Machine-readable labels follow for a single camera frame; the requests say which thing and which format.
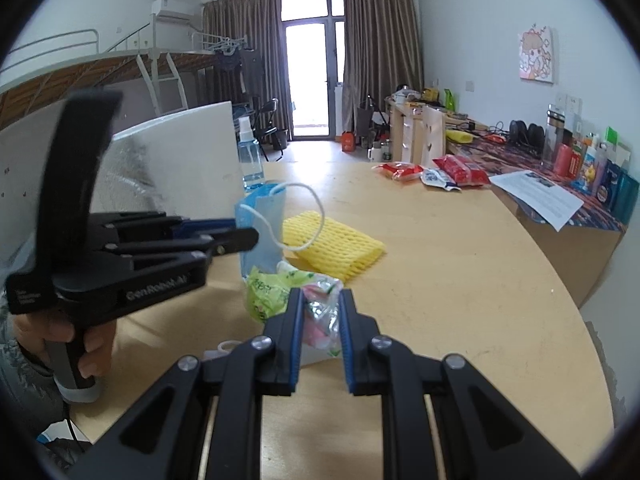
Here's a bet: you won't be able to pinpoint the white foam box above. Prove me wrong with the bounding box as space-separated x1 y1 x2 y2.
0 101 240 266

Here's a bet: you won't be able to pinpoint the person's left hand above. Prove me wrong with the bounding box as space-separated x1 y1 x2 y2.
12 309 118 380

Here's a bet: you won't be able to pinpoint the white metal bunk bed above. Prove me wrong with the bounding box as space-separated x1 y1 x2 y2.
0 27 251 128

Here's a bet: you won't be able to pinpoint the white air conditioner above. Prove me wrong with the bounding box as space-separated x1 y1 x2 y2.
151 0 193 23

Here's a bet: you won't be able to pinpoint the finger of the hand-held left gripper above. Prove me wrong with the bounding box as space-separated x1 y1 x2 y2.
102 227 260 266
87 211 237 242

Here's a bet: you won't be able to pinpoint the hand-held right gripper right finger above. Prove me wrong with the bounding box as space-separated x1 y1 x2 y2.
337 288 583 480

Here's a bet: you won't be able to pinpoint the printed paper sheet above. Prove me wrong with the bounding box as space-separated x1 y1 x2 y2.
489 170 584 232

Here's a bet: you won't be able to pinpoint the red bottle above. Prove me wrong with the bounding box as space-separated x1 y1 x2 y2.
555 144 576 177

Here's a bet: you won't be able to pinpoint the teal bottle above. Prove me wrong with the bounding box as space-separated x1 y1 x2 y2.
612 172 640 226

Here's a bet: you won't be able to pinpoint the red snack packet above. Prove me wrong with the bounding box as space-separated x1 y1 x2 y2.
372 161 426 182
432 154 491 187

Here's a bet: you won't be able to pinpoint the black folding chair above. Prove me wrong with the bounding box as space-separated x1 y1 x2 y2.
252 99 288 153

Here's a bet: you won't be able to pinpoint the yellow foam net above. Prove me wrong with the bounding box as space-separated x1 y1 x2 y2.
281 210 387 283

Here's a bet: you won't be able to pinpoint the white blue snack packet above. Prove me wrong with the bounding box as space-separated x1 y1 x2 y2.
420 167 462 192

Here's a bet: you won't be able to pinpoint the clear water bottle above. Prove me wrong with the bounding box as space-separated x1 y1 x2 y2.
542 105 566 168

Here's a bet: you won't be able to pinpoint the black cart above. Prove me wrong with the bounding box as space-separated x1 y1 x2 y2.
357 95 391 146

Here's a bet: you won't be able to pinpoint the dark blue bottle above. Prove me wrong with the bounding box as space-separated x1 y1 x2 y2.
595 160 621 211

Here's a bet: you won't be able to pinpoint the yellow cartoon bottle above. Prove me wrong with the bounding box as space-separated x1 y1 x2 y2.
575 152 601 193

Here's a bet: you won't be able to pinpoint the hanging dark clothes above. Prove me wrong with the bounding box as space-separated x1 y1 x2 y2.
212 42 261 111

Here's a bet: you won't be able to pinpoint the pink cartoon wall picture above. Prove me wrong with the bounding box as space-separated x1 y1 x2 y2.
518 26 557 83

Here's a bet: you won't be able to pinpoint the brown curtain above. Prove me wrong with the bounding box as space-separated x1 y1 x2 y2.
342 0 426 133
202 0 293 138

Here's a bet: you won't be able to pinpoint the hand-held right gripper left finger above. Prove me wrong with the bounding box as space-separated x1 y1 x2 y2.
65 287 306 480

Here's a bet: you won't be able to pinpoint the black headphones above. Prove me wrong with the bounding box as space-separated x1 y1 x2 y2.
507 119 546 153

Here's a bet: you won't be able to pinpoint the clear spray bottle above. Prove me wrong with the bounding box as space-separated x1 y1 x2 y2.
237 117 266 192

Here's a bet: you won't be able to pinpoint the glass balcony door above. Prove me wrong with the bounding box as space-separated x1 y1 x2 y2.
280 0 346 138

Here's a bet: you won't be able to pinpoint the green snack packet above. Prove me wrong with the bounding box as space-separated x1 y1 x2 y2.
245 260 346 361

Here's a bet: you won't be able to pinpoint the blue face mask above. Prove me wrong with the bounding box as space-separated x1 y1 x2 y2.
235 182 326 281

